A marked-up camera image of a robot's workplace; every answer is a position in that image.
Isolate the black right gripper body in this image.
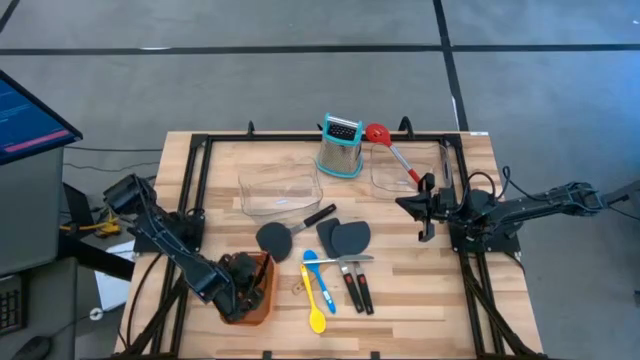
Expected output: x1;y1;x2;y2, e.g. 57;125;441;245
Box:
417;172;460;244

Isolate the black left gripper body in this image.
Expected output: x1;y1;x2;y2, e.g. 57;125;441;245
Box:
219;251;274;324

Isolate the black round turner plain handle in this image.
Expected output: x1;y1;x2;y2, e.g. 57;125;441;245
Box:
255;203;338;264

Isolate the black spatula red-marked handle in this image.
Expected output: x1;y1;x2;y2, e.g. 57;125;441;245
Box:
330;220;375;316
315;218;365;315

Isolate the blue plastic spoon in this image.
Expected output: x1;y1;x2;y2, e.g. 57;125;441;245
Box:
302;249;337;315

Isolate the red slotted spoon steel handle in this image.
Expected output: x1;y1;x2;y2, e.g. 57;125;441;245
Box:
364;123;424;185

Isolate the clear plastic bin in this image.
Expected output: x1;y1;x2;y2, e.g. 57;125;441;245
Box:
237;157;325;219
369;142;454;194

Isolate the yellow plastic spoon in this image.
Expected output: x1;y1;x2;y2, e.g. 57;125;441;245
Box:
298;263;328;335

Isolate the teal steel box grater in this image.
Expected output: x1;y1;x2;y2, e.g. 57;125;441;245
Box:
315;112;365;180

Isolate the white paper sheet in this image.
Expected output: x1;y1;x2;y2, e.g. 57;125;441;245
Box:
93;239;137;312

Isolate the grey stand foot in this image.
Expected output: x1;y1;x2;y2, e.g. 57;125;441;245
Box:
602;179;640;211

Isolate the black computer mouse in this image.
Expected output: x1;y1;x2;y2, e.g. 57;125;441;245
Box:
12;335;54;360

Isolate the grey cabinet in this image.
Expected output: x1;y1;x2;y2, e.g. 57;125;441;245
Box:
0;147;66;276

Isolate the black keyboard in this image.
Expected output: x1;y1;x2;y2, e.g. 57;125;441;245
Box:
0;274;27;336

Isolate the computer monitor blue screen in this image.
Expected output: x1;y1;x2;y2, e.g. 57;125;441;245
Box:
0;69;84;166

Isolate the black metal table frame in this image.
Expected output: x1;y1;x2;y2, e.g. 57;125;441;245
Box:
114;117;549;360

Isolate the yellow cable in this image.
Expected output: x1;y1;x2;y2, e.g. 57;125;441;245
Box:
59;212;122;239

